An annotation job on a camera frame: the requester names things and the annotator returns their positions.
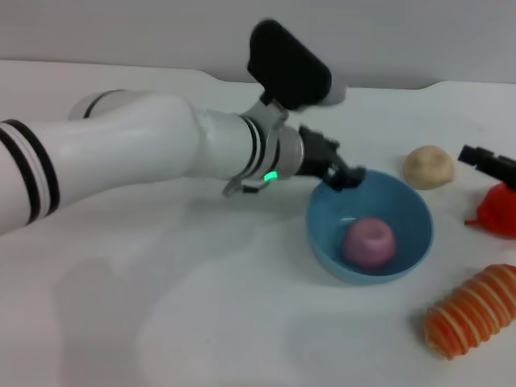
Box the beige toy potato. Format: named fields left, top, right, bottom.
left=403, top=144, right=456, bottom=189

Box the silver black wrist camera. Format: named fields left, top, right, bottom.
left=246, top=18, right=348, bottom=110

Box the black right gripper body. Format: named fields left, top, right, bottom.
left=477, top=152, right=516, bottom=185

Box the pink toy peach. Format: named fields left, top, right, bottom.
left=341, top=217, right=397, bottom=270

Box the red toy pepper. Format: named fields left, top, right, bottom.
left=464, top=181, right=516, bottom=235

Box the orange striped toy shrimp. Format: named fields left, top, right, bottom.
left=422, top=264, right=516, bottom=360

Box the left arm connector cable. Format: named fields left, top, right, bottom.
left=222, top=175, right=261, bottom=198

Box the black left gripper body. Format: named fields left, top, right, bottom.
left=297, top=125, right=340, bottom=179

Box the blue bowl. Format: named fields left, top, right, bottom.
left=305, top=169, right=435, bottom=286

